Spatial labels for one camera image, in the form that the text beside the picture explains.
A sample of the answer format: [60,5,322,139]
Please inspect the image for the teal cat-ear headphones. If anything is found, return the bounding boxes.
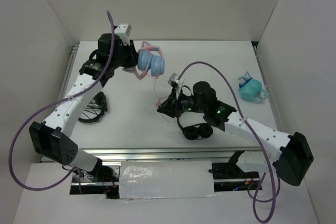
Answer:
[238,71,269,104]

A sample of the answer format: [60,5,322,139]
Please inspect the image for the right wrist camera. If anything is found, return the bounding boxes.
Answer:
[168,73,184,98]

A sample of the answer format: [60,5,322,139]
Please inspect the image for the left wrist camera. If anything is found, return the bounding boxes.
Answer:
[114,24,132,46]

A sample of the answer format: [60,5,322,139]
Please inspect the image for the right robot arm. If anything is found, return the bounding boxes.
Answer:
[157,81,314,186]

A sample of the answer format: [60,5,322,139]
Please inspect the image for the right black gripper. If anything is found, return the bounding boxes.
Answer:
[157,87,207,118]

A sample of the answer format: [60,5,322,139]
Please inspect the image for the black headphones with cable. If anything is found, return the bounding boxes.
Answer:
[78,91,108,124]

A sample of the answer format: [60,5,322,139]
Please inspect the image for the black on-ear headphones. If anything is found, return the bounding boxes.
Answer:
[176,118,213,141]

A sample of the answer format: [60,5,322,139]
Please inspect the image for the pink blue cat-ear headphones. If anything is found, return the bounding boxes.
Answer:
[122,40,165,80]

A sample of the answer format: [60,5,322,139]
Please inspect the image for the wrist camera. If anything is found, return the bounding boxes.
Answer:
[114,24,132,46]
[168,73,184,98]

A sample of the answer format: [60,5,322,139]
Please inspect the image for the aluminium rail frame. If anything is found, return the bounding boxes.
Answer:
[71,41,278,160]

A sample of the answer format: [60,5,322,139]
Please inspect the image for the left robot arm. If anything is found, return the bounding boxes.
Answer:
[29,32,138,182]

